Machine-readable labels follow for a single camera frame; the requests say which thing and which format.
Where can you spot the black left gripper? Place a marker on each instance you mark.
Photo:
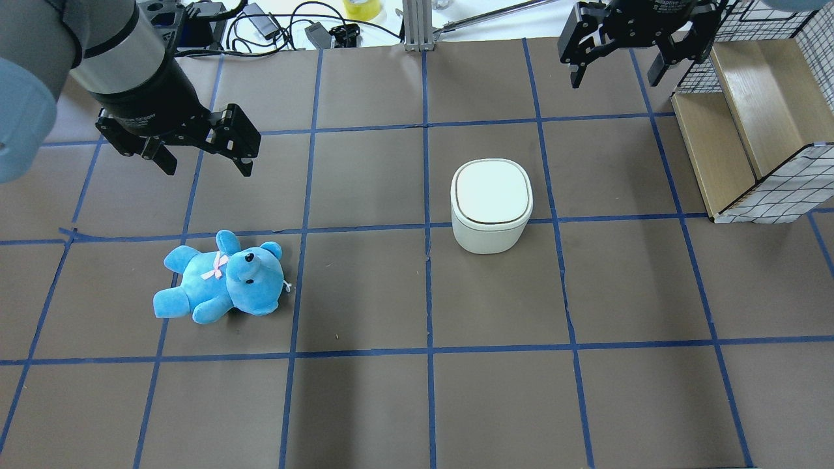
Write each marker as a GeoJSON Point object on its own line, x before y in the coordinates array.
{"type": "Point", "coordinates": [148, 98]}

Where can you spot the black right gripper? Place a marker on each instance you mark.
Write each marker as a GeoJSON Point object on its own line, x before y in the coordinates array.
{"type": "Point", "coordinates": [651, 14]}

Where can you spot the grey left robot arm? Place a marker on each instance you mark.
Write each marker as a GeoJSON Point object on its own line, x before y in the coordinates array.
{"type": "Point", "coordinates": [114, 52]}

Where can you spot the white trash can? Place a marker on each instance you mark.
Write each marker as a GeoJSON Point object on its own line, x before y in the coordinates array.
{"type": "Point", "coordinates": [491, 203]}

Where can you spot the black device on table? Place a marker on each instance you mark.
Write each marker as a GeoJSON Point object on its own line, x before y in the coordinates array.
{"type": "Point", "coordinates": [196, 26]}

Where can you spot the blue teddy bear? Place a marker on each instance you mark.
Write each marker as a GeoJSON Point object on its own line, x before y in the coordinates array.
{"type": "Point", "coordinates": [231, 277]}

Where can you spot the grey power adapter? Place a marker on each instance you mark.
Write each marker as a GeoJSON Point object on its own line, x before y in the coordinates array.
{"type": "Point", "coordinates": [319, 36]}

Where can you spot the metal rod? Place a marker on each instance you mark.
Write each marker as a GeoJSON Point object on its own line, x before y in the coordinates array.
{"type": "Point", "coordinates": [488, 16]}

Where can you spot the black clamp part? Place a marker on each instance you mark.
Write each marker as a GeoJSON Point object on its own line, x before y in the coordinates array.
{"type": "Point", "coordinates": [345, 36]}

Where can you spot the yellow tape roll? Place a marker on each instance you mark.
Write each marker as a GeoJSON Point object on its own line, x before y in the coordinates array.
{"type": "Point", "coordinates": [362, 10]}

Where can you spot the wooden wire-grid shelf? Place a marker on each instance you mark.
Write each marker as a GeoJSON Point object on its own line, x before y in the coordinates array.
{"type": "Point", "coordinates": [756, 116]}

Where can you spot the aluminium profile post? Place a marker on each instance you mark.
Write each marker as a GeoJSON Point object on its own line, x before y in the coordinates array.
{"type": "Point", "coordinates": [417, 23]}

